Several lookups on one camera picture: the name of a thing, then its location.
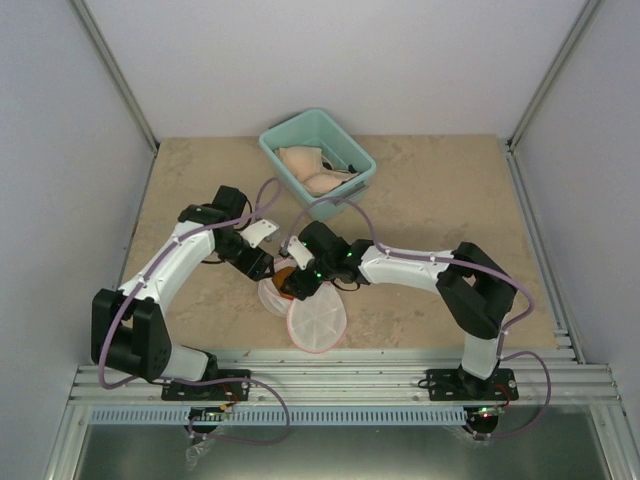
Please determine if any purple cable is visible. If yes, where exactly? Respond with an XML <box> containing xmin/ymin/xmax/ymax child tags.
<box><xmin>98</xmin><ymin>177</ymin><xmax>291</xmax><ymax>446</ymax></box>
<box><xmin>287</xmin><ymin>196</ymin><xmax>552</xmax><ymax>441</ymax></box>

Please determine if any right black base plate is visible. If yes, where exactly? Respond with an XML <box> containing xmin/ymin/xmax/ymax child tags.
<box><xmin>418</xmin><ymin>367</ymin><xmax>519</xmax><ymax>402</ymax></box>

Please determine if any white mesh laundry bag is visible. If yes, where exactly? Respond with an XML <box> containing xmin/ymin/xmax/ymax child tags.
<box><xmin>257</xmin><ymin>278</ymin><xmax>347</xmax><ymax>354</ymax></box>

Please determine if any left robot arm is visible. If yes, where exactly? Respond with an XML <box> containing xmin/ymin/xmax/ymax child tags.
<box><xmin>91</xmin><ymin>186</ymin><xmax>279</xmax><ymax>399</ymax></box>

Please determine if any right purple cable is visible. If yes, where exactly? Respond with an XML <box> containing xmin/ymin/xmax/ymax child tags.
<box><xmin>287</xmin><ymin>196</ymin><xmax>552</xmax><ymax>441</ymax></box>

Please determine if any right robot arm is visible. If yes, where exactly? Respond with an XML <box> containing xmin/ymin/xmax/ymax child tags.
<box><xmin>280</xmin><ymin>221</ymin><xmax>516</xmax><ymax>400</ymax></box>

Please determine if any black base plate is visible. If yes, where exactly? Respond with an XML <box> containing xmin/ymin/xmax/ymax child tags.
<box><xmin>161</xmin><ymin>369</ymin><xmax>251</xmax><ymax>403</ymax></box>
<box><xmin>418</xmin><ymin>367</ymin><xmax>519</xmax><ymax>402</ymax></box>

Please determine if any orange mesh garment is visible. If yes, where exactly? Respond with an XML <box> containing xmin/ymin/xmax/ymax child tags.
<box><xmin>271</xmin><ymin>266</ymin><xmax>295</xmax><ymax>300</ymax></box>

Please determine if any right frame post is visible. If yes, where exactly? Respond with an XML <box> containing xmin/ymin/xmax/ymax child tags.
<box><xmin>505</xmin><ymin>0</ymin><xmax>604</xmax><ymax>155</ymax></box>

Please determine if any peach beige bra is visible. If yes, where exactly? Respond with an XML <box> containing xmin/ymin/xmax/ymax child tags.
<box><xmin>276</xmin><ymin>146</ymin><xmax>358</xmax><ymax>197</ymax></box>

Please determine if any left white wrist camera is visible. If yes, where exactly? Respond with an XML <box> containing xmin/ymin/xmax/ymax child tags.
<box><xmin>240</xmin><ymin>219</ymin><xmax>279</xmax><ymax>248</ymax></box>

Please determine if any aluminium rail frame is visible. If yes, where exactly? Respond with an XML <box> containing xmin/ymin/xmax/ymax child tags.
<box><xmin>45</xmin><ymin>341</ymin><xmax>639</xmax><ymax>479</ymax></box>

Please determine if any teal plastic bin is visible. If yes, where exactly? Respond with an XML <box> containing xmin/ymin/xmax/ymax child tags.
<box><xmin>259</xmin><ymin>108</ymin><xmax>377</xmax><ymax>220</ymax></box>

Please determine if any right circuit board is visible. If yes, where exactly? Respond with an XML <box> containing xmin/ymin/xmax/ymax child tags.
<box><xmin>474</xmin><ymin>405</ymin><xmax>504</xmax><ymax>418</ymax></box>

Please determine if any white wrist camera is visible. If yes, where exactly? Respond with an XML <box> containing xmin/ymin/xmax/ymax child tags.
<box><xmin>240</xmin><ymin>219</ymin><xmax>279</xmax><ymax>248</ymax></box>
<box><xmin>280</xmin><ymin>236</ymin><xmax>315</xmax><ymax>270</ymax></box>

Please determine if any left frame post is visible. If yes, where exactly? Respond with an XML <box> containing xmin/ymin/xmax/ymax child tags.
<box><xmin>68</xmin><ymin>0</ymin><xmax>160</xmax><ymax>156</ymax></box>

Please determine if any frame post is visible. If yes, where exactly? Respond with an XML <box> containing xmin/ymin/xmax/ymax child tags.
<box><xmin>68</xmin><ymin>0</ymin><xmax>160</xmax><ymax>156</ymax></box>
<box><xmin>505</xmin><ymin>0</ymin><xmax>604</xmax><ymax>155</ymax></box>

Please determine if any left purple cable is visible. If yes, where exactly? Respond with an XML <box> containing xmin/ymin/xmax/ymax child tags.
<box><xmin>98</xmin><ymin>177</ymin><xmax>291</xmax><ymax>446</ymax></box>

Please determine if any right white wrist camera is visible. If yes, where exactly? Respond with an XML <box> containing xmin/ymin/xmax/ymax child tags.
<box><xmin>280</xmin><ymin>236</ymin><xmax>315</xmax><ymax>270</ymax></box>

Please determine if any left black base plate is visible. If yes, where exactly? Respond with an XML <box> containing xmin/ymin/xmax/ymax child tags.
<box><xmin>161</xmin><ymin>369</ymin><xmax>251</xmax><ymax>403</ymax></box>

